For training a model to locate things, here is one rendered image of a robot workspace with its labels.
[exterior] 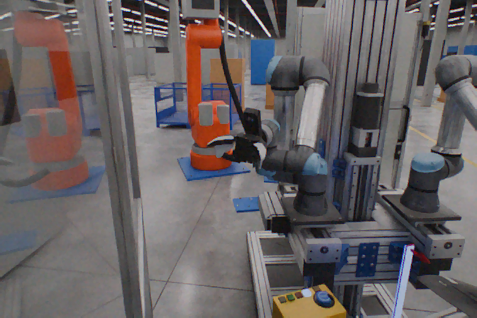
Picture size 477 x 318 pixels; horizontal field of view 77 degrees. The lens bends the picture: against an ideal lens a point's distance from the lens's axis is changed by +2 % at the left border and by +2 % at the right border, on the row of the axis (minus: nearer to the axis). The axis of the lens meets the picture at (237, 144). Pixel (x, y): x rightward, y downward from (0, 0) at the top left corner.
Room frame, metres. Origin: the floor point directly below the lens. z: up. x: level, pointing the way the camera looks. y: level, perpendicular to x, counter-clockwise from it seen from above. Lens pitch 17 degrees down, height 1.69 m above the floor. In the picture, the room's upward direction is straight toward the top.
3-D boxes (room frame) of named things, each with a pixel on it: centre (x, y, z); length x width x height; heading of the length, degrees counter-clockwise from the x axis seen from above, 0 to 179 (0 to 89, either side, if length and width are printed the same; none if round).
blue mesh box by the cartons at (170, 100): (7.55, 1.45, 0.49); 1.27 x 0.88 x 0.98; 172
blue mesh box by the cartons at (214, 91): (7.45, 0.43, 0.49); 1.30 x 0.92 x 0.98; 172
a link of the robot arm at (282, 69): (1.24, -0.20, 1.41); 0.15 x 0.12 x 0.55; 68
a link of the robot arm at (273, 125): (0.99, -0.10, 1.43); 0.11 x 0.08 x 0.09; 158
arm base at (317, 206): (1.19, -0.32, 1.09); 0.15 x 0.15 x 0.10
